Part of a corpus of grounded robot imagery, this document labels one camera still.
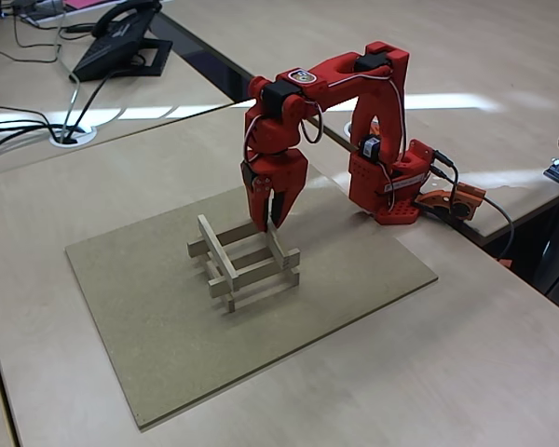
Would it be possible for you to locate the brown fibreboard work board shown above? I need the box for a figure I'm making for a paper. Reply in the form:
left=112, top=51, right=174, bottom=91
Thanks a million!
left=64, top=163, right=439, bottom=432

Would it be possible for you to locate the black desk phone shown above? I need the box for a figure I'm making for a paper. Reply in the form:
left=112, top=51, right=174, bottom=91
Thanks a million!
left=70, top=0, right=174, bottom=84

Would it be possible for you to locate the pink paper folder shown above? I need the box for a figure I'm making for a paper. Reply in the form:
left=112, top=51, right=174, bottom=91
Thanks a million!
left=63, top=0, right=122, bottom=10

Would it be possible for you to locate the thick black phone cable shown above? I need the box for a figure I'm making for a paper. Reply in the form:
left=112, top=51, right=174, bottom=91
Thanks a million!
left=72, top=69, right=122, bottom=134

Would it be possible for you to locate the light grey cable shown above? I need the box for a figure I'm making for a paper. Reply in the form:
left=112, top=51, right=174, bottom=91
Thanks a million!
left=54, top=0, right=83, bottom=141

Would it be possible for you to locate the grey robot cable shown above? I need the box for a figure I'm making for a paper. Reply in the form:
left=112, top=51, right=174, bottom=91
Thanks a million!
left=482, top=197, right=516, bottom=262

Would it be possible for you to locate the black power cable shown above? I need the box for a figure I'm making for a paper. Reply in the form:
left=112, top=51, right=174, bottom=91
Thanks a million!
left=0, top=121, right=52, bottom=159
left=0, top=104, right=60, bottom=141

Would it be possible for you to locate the thin black cable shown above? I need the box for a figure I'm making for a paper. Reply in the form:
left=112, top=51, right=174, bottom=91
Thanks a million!
left=0, top=13, right=62, bottom=64

